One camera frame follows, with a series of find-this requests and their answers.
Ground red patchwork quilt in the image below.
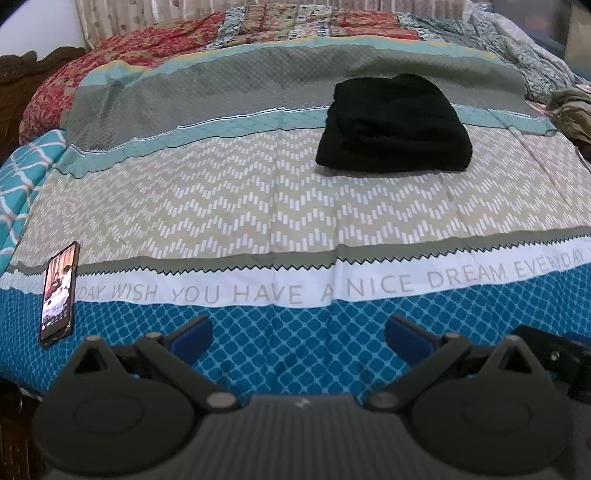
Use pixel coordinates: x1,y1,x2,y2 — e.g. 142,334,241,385
18,2,591,147

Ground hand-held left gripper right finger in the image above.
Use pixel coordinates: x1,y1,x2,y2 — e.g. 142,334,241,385
365,315,546,411

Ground black pants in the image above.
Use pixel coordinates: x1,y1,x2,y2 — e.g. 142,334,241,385
316,73,472,175

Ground teal lattice pillow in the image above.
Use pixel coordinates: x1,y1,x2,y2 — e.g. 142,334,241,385
0,129,68,274

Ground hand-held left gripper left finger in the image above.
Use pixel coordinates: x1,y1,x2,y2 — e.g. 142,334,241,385
74,315,241,412

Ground beige patterned curtain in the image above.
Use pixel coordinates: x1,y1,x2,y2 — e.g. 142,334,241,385
74,0,495,51

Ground brown wooden headboard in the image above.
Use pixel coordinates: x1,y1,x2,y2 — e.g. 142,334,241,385
0,46,88,157

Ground black smartphone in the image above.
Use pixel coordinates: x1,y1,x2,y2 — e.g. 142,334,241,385
39,241,81,350

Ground olive cloth pile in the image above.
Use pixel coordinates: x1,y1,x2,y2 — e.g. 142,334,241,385
545,85,591,163

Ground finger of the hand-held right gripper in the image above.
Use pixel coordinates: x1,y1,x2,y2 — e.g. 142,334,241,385
513,324,591,370

